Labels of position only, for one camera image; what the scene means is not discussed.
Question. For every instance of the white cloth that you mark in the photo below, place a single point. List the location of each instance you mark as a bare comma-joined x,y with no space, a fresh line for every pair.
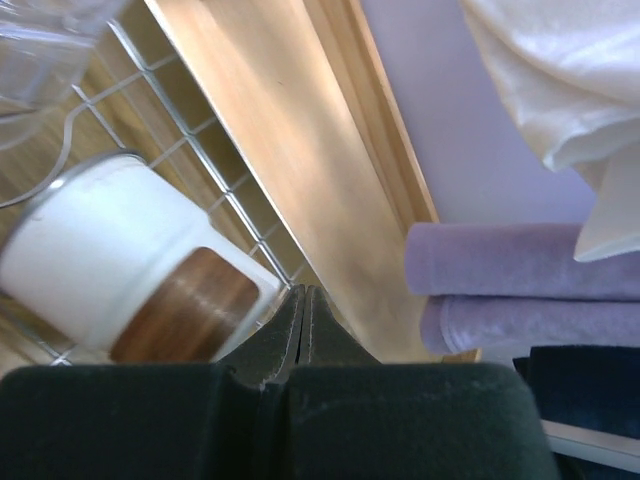
567,72

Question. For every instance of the navy blue garment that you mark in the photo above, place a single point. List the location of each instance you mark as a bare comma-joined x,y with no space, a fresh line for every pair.
591,387

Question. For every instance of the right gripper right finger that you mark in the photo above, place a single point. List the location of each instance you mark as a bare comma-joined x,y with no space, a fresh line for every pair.
366,420

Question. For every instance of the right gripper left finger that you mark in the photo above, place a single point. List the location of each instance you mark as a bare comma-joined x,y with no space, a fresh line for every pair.
223,420

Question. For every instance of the metal two-tier dish rack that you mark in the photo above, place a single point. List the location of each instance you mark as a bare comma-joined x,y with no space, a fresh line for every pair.
137,95

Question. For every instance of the wooden clothes rack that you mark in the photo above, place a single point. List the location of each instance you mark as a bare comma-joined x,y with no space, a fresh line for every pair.
301,89

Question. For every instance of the lavender towel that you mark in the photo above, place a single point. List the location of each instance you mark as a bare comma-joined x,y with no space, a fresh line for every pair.
494,285

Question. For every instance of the clear plastic cup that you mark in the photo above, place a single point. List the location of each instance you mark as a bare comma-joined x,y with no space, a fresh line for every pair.
45,47

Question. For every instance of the steel cup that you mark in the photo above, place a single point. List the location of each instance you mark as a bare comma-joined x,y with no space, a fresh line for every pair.
120,261

